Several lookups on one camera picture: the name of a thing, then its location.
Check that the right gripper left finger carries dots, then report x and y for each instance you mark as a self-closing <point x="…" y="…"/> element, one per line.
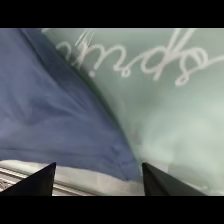
<point x="39" y="184"/>

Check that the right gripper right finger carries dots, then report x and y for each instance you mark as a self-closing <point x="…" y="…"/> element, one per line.
<point x="159" y="185"/>

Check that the blue T-shirt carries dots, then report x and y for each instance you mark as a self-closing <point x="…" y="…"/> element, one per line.
<point x="50" y="110"/>

